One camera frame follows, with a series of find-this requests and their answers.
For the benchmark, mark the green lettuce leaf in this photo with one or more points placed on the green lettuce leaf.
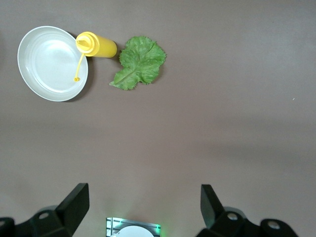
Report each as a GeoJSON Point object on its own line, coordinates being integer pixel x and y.
{"type": "Point", "coordinates": [140, 61]}

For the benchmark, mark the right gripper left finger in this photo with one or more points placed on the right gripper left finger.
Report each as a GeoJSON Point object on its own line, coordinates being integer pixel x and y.
{"type": "Point", "coordinates": [64, 219]}

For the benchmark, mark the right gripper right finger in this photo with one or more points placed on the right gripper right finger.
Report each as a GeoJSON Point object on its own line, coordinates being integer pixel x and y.
{"type": "Point", "coordinates": [222, 224]}

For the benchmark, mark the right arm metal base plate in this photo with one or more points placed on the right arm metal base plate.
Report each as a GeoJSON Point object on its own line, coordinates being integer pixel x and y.
{"type": "Point", "coordinates": [109, 223]}

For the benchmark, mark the beige round plate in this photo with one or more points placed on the beige round plate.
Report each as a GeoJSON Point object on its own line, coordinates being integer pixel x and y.
{"type": "Point", "coordinates": [49, 66]}

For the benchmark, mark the yellow squeeze sauce bottle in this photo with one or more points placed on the yellow squeeze sauce bottle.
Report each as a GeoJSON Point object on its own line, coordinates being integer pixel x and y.
{"type": "Point", "coordinates": [103, 48]}

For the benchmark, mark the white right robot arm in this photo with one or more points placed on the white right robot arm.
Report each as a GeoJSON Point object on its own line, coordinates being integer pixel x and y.
{"type": "Point", "coordinates": [134, 232]}

